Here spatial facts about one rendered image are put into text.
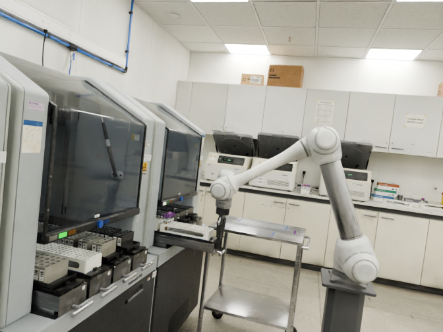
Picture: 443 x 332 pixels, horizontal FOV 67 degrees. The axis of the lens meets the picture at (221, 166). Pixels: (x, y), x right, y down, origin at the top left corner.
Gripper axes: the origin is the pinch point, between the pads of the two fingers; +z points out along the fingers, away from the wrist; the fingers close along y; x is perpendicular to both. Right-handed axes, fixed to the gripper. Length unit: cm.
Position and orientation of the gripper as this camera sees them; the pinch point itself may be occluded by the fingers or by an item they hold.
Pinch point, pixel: (219, 243)
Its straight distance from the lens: 193.8
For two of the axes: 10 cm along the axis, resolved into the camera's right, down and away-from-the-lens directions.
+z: -1.1, 9.9, 0.5
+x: 9.6, 1.2, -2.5
